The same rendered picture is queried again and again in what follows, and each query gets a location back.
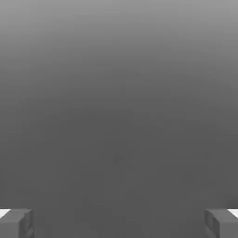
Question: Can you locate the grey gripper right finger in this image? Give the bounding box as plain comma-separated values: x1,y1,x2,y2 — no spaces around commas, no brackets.
204,208,238,238

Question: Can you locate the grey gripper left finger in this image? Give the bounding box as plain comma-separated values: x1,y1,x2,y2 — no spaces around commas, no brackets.
0,208,35,238

